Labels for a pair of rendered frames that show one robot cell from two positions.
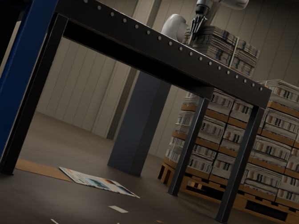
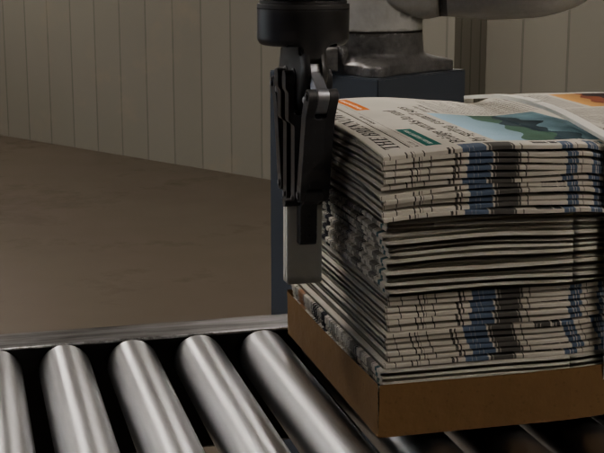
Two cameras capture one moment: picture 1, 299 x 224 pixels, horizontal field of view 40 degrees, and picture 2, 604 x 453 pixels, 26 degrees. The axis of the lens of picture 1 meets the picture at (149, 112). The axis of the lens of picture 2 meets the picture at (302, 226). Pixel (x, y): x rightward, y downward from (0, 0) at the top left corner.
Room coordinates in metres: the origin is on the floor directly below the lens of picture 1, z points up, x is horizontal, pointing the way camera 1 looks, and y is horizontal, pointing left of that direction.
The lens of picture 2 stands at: (1.32, -0.40, 1.18)
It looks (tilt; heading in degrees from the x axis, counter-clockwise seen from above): 12 degrees down; 16
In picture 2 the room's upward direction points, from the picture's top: straight up
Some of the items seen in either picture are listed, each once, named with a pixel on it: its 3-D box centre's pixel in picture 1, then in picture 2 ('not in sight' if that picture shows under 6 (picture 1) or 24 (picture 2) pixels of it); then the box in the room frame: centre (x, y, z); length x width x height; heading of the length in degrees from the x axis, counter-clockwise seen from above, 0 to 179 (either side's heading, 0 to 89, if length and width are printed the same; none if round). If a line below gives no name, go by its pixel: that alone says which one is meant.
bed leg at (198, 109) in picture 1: (188, 146); not in sight; (2.73, -0.32, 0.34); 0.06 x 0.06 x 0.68; 31
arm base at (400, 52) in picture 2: not in sight; (359, 50); (3.13, 0.05, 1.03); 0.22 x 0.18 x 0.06; 154
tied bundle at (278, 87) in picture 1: (277, 99); not in sight; (3.37, -0.98, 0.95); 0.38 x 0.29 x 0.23; 12
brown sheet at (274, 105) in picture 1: (274, 109); not in sight; (3.37, -0.97, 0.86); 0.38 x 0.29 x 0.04; 12
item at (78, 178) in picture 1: (98, 182); not in sight; (2.17, 0.13, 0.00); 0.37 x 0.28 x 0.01; 121
